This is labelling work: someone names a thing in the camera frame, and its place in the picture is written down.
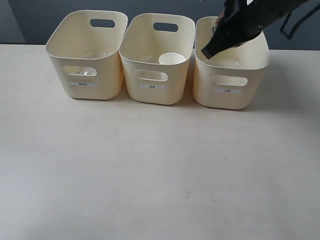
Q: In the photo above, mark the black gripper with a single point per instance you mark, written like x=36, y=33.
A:
x=243, y=20

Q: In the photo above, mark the white paper cup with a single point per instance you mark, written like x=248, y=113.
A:
x=171, y=58

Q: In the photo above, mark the clear plastic bottle white cap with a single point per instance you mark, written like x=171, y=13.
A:
x=88, y=71

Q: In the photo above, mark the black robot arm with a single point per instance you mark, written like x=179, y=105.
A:
x=288, y=35

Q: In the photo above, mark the right cream plastic bin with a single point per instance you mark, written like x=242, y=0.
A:
x=231, y=78

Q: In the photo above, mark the cream plastic bin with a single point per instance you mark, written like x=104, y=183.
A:
x=89, y=38
x=148, y=36
x=231, y=78

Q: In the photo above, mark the middle cream plastic bin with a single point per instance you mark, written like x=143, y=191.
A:
x=148, y=36

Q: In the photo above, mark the left cream plastic bin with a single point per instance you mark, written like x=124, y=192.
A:
x=89, y=38

